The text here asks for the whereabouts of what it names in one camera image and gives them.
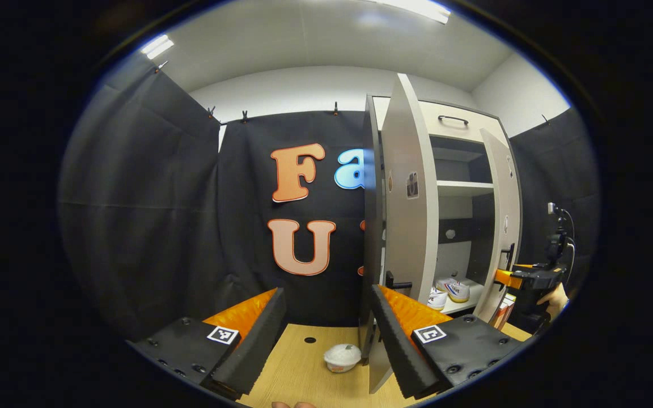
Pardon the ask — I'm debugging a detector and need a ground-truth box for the long ceiling light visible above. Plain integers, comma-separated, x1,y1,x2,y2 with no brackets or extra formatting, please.
372,0,452,24

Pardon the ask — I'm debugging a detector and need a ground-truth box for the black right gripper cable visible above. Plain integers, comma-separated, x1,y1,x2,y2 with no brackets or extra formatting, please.
558,207,578,284

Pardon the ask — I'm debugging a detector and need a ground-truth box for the cream cabinet drawer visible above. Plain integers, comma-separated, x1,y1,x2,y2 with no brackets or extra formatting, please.
420,101,500,142

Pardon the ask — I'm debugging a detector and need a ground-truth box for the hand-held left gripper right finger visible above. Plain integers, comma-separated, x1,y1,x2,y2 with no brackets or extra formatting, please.
369,284,525,399

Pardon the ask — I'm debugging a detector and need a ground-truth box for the small ceiling light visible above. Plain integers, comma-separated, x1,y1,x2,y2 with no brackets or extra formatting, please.
141,34,175,60

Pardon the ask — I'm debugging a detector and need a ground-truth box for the white grey shoe cabinet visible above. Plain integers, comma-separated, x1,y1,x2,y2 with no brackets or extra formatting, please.
358,73,524,394

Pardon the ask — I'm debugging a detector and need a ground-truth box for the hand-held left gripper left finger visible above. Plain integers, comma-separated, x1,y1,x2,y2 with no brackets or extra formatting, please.
125,287,287,400

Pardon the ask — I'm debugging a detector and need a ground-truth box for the white cabinet shelf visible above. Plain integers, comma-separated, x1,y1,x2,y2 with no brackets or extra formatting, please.
437,180,495,197

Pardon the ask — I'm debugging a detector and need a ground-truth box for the black backdrop cloth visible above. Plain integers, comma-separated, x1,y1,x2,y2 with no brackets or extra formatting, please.
57,54,602,341

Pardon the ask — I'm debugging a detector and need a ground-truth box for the white lidded bowl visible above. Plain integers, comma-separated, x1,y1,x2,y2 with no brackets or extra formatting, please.
324,343,362,373

